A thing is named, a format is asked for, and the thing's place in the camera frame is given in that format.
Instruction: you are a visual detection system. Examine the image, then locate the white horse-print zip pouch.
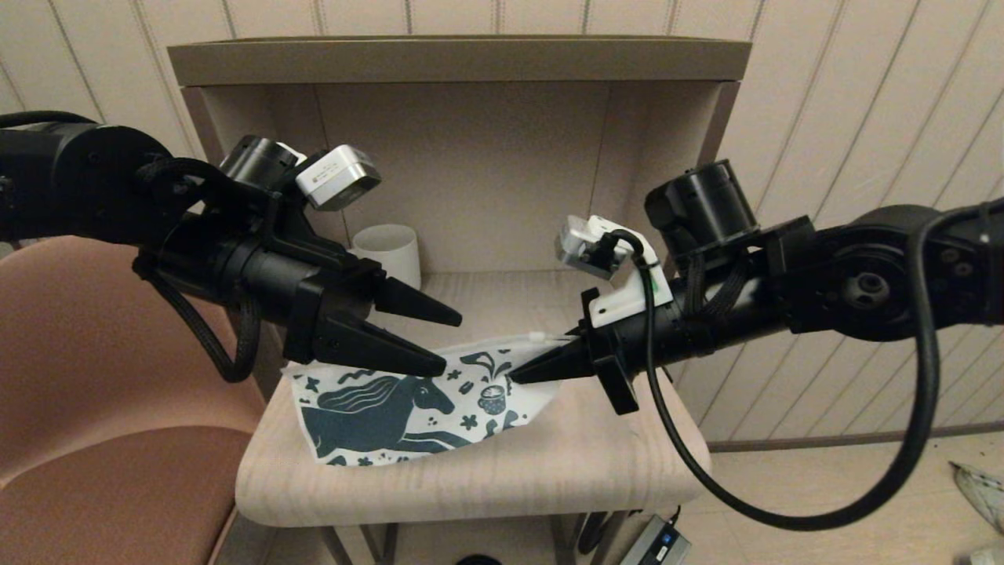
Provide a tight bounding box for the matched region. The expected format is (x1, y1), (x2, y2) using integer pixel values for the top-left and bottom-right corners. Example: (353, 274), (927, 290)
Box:
(284, 331), (573, 468)

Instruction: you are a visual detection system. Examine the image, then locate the white ceramic mug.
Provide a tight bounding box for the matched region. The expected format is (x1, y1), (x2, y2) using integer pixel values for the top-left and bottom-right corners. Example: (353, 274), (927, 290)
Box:
(351, 224), (423, 293)

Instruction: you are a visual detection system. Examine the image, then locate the light wood desk with hutch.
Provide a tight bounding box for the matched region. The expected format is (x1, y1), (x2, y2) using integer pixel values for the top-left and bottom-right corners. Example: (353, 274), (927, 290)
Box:
(167, 36), (753, 565)

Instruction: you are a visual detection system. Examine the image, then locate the grey power adapter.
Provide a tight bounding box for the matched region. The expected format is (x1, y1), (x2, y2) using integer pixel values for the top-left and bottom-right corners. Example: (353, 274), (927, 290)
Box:
(620, 513), (693, 565)

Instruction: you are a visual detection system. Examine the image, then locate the pink upholstered chair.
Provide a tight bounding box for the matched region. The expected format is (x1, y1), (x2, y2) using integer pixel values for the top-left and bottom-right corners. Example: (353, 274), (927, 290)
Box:
(0, 235), (272, 565)

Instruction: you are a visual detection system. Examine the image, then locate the patterned fabric item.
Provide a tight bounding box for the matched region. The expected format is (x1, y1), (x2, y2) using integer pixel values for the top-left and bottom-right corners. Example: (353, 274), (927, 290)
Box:
(948, 461), (1004, 537)

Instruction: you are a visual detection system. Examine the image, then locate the white right camera bracket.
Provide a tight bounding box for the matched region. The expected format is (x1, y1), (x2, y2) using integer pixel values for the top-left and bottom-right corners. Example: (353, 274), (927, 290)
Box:
(588, 216), (675, 330)

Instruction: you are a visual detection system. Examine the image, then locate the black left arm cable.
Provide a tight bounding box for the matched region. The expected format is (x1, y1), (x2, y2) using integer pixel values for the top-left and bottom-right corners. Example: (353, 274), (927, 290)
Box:
(131, 157), (264, 385)

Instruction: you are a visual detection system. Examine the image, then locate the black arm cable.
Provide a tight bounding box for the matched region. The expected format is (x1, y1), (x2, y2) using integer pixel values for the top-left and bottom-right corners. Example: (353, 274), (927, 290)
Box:
(604, 200), (1004, 532)
(131, 157), (264, 385)

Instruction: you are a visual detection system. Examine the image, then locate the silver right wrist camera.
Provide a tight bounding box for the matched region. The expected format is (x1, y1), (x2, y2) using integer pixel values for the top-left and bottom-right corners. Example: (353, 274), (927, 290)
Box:
(555, 216), (641, 283)

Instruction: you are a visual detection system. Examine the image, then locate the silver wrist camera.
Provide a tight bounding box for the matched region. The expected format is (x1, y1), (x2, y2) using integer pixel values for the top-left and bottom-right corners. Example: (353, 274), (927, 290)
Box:
(555, 216), (641, 283)
(296, 144), (384, 213)

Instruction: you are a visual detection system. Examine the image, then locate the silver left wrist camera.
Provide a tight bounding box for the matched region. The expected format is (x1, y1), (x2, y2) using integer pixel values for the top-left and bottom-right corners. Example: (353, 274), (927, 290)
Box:
(296, 144), (384, 213)

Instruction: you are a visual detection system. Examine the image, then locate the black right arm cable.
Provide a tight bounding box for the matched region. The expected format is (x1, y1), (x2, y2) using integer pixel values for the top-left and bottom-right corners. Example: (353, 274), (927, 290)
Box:
(604, 200), (1004, 532)

